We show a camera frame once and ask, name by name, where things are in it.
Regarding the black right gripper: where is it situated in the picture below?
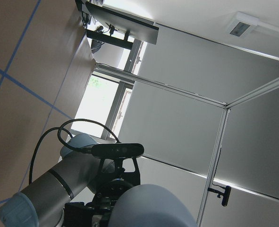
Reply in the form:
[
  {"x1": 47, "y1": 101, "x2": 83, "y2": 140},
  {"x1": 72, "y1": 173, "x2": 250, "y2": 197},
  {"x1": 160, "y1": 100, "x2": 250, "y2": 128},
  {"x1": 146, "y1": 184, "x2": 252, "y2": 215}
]
[{"x1": 64, "y1": 157, "x2": 140, "y2": 227}]

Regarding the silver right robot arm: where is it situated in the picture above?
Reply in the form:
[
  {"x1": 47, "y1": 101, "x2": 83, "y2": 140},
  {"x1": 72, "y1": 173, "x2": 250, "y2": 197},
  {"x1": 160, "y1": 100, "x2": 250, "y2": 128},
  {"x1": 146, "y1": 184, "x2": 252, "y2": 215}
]
[{"x1": 0, "y1": 133, "x2": 144, "y2": 227}]

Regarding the black monitor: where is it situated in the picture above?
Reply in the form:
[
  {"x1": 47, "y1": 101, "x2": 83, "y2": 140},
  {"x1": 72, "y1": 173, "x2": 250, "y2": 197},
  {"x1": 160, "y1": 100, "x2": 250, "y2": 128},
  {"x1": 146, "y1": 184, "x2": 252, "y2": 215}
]
[{"x1": 76, "y1": 0, "x2": 159, "y2": 50}]

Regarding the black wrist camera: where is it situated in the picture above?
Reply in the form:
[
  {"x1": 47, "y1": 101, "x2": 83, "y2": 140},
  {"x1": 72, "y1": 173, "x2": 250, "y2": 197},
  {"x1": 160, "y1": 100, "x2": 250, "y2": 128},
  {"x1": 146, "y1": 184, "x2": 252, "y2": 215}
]
[{"x1": 91, "y1": 143, "x2": 144, "y2": 159}]

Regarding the black camera cable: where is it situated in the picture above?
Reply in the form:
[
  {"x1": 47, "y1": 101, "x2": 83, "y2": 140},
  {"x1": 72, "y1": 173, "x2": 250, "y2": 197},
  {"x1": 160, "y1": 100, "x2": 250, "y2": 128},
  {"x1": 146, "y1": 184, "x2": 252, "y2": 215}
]
[{"x1": 28, "y1": 118, "x2": 121, "y2": 185}]

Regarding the black clamp on frame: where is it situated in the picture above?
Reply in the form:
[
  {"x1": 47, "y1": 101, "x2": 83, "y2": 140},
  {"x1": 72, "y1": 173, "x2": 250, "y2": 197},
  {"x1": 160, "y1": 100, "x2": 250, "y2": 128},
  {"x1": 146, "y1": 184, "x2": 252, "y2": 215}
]
[{"x1": 208, "y1": 185, "x2": 232, "y2": 207}]

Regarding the aluminium frame post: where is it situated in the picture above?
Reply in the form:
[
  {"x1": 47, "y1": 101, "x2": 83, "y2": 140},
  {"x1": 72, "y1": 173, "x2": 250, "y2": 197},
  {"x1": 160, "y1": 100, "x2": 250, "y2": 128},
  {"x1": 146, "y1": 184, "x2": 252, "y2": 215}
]
[{"x1": 197, "y1": 108, "x2": 230, "y2": 227}]

